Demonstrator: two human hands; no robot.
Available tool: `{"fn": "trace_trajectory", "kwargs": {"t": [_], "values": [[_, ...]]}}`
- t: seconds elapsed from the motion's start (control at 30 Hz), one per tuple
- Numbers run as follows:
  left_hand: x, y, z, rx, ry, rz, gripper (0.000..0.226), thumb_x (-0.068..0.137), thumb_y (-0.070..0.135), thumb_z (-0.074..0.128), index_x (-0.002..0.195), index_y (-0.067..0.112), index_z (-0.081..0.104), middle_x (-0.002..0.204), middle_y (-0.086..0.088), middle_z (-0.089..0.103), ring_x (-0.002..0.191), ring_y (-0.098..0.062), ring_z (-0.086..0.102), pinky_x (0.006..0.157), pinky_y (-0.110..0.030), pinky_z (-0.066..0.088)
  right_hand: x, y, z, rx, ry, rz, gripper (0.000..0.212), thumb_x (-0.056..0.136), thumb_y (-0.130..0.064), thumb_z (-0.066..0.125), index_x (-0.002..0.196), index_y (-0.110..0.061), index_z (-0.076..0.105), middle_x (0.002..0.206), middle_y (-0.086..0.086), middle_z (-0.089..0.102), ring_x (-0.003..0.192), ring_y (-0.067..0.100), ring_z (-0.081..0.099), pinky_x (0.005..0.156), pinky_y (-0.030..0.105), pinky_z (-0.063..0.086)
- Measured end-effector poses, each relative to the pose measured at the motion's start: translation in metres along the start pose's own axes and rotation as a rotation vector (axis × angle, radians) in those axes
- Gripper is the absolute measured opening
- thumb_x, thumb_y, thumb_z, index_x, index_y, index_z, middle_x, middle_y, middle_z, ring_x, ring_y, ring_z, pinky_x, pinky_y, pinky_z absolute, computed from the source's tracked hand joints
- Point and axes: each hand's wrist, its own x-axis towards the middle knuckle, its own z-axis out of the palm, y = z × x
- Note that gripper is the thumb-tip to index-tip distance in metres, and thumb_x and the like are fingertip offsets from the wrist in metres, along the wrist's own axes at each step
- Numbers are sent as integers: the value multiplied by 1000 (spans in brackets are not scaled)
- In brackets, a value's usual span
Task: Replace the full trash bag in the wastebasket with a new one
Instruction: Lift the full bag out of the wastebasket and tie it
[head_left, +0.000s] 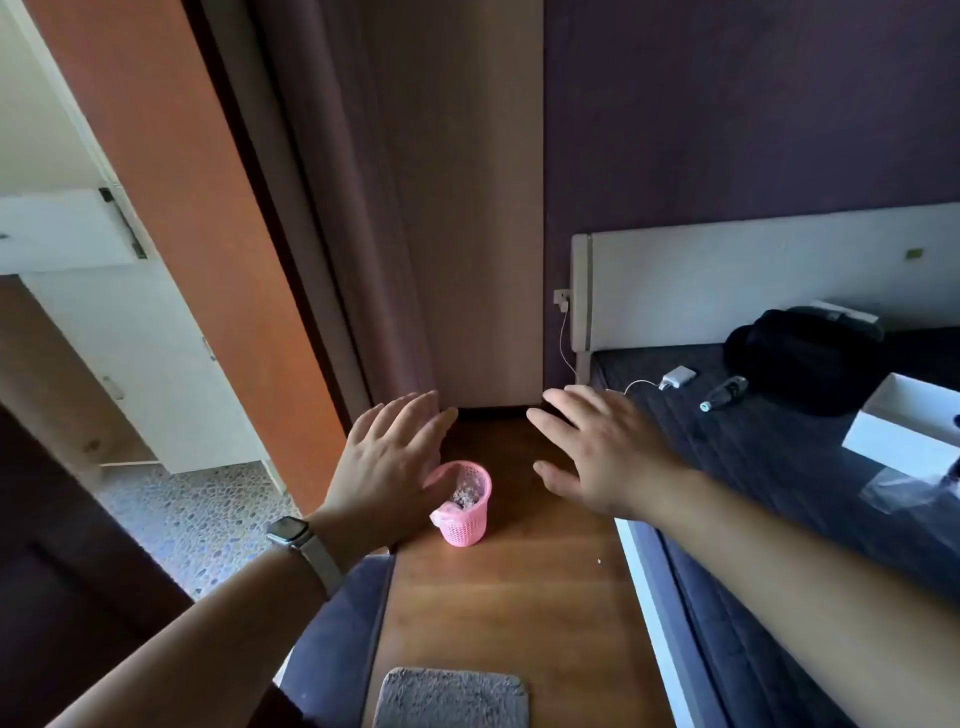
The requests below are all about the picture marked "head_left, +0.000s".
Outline open white cardboard box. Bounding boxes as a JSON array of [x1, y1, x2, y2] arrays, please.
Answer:
[[840, 372, 960, 482]]

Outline person's right hand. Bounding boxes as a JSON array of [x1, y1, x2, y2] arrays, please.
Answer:
[[525, 384, 686, 522]]

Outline white cabinet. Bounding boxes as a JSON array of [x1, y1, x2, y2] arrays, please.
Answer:
[[0, 0, 273, 476]]

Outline person's left hand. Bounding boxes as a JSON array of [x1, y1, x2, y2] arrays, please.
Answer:
[[309, 390, 459, 560]]

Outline white bed frame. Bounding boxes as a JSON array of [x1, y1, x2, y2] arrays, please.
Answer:
[[614, 517, 700, 728]]

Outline grey fluffy floor mat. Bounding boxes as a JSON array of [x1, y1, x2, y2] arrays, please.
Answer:
[[372, 666, 531, 728]]

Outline grey wrist watch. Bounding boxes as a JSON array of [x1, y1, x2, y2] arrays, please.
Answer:
[[264, 515, 346, 600]]

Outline pink mesh waste basket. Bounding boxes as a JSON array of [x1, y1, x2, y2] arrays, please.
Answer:
[[428, 459, 494, 548]]

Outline person's right forearm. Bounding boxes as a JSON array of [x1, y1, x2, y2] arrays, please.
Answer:
[[637, 466, 960, 728]]

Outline brown wooden wardrobe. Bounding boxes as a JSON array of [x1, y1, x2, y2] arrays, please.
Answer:
[[367, 0, 546, 411]]

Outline purple curtain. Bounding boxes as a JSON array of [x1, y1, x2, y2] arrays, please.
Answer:
[[247, 0, 442, 410]]

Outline white bed headboard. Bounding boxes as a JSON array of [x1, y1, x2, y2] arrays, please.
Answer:
[[569, 202, 960, 376]]

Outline clear plastic bag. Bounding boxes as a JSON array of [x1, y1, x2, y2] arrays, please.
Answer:
[[858, 459, 960, 520]]

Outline flat white box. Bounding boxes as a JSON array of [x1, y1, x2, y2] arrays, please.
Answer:
[[808, 299, 881, 326]]

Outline dark blue bed mattress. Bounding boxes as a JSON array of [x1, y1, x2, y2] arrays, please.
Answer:
[[588, 326, 960, 728]]

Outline dark wooden furniture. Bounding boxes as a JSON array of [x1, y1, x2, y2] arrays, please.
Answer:
[[0, 401, 198, 728]]

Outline dark blue cushion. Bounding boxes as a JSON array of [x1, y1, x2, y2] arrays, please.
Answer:
[[276, 553, 397, 725]]

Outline white charger cable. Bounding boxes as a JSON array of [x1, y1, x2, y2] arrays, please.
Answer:
[[558, 302, 663, 396]]

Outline black bag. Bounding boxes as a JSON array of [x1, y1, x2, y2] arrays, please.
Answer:
[[723, 306, 888, 418]]

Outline orange wooden door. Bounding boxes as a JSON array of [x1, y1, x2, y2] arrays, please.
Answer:
[[21, 0, 354, 519]]

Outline person's left forearm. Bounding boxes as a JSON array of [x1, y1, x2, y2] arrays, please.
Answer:
[[45, 517, 391, 728]]

